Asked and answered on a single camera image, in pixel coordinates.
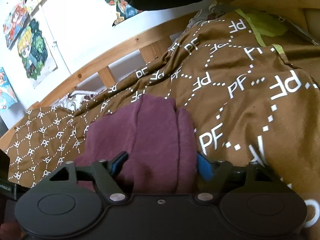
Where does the anime girl poster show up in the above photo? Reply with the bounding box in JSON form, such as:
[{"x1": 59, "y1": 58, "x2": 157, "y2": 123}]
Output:
[{"x1": 17, "y1": 19, "x2": 58, "y2": 88}]

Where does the maroon long-sleeve shirt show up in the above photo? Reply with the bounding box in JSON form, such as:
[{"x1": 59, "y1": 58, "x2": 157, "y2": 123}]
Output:
[{"x1": 75, "y1": 94, "x2": 197, "y2": 193}]

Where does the small blue anime poster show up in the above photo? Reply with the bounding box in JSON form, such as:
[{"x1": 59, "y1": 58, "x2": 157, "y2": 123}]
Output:
[{"x1": 0, "y1": 67, "x2": 18, "y2": 112}]

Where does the brown PF patterned blanket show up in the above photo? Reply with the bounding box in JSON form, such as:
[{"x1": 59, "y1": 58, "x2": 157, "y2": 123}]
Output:
[{"x1": 6, "y1": 10, "x2": 319, "y2": 239}]

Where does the lime green cloth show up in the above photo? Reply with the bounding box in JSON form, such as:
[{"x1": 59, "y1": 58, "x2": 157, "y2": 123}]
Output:
[{"x1": 229, "y1": 9, "x2": 288, "y2": 61}]

